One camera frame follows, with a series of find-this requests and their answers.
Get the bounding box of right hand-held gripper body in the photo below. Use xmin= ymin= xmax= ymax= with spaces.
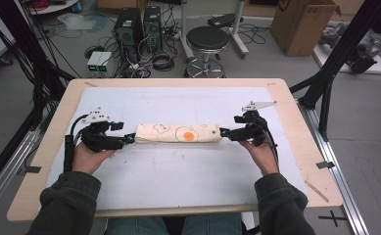
xmin=241 ymin=101 xmax=277 ymax=147

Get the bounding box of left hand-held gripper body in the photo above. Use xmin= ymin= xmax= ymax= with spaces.
xmin=79 ymin=107 xmax=125 ymax=153

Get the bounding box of cream printed cloth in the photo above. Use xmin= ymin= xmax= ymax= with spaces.
xmin=134 ymin=122 xmax=223 ymax=145

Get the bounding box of person's left hand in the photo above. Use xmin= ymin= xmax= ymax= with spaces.
xmin=71 ymin=142 xmax=116 ymax=175

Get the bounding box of person's right hand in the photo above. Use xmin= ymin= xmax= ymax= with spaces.
xmin=238 ymin=140 xmax=280 ymax=177

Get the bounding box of white power supply box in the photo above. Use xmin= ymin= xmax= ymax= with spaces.
xmin=96 ymin=52 xmax=114 ymax=73
xmin=86 ymin=51 xmax=104 ymax=73

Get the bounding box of black tape strip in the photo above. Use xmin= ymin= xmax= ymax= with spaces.
xmin=315 ymin=161 xmax=336 ymax=170
xmin=16 ymin=165 xmax=42 ymax=174

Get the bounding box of white stand leg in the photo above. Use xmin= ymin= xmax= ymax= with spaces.
xmin=230 ymin=0 xmax=251 ymax=59
xmin=177 ymin=0 xmax=196 ymax=62

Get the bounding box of thin wooden stick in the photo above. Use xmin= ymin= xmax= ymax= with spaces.
xmin=305 ymin=180 xmax=330 ymax=204

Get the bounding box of person's left leg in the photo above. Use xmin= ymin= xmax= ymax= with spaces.
xmin=106 ymin=216 xmax=171 ymax=235

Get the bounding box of person's leg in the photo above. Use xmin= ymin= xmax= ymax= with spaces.
xmin=181 ymin=212 xmax=243 ymax=235
xmin=106 ymin=216 xmax=171 ymax=235

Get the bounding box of black round stool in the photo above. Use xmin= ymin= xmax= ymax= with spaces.
xmin=183 ymin=25 xmax=231 ymax=79

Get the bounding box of person's right leg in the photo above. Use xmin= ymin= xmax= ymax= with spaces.
xmin=181 ymin=212 xmax=243 ymax=235

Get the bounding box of large black computer tower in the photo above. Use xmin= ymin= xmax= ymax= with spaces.
xmin=113 ymin=8 xmax=145 ymax=63

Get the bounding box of black flat device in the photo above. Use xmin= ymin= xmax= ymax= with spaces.
xmin=207 ymin=13 xmax=245 ymax=28

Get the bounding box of small black computer tower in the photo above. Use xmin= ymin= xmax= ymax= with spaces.
xmin=142 ymin=5 xmax=164 ymax=53

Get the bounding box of cardboard box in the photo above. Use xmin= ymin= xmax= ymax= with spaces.
xmin=269 ymin=0 xmax=342 ymax=58

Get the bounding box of clear plastic sheet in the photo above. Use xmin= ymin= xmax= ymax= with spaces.
xmin=56 ymin=13 xmax=109 ymax=32

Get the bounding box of black tape cross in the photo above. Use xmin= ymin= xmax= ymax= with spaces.
xmin=318 ymin=210 xmax=348 ymax=228

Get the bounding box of grey black machine part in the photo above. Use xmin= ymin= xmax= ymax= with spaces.
xmin=318 ymin=22 xmax=381 ymax=74

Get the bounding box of white round table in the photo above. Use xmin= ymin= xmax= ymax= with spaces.
xmin=27 ymin=0 xmax=81 ymax=16

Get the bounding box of white board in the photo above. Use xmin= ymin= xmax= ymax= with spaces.
xmin=312 ymin=30 xmax=381 ymax=76

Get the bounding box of right hand-held gripper cable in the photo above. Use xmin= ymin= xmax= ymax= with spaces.
xmin=262 ymin=126 xmax=280 ymax=174

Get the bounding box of black cable coil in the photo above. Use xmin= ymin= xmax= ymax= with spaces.
xmin=150 ymin=50 xmax=176 ymax=72

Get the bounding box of aluminium rail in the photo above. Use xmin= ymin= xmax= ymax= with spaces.
xmin=297 ymin=99 xmax=370 ymax=235
xmin=0 ymin=130 xmax=40 ymax=223

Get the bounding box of black metal frame post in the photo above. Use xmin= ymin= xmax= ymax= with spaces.
xmin=289 ymin=0 xmax=381 ymax=142
xmin=0 ymin=0 xmax=76 ymax=131

